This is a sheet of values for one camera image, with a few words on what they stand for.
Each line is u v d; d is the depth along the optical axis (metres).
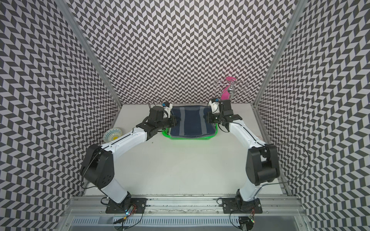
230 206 0.72
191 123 0.87
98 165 0.45
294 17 0.71
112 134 0.98
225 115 0.67
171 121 0.77
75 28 0.79
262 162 0.46
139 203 0.72
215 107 0.79
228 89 0.89
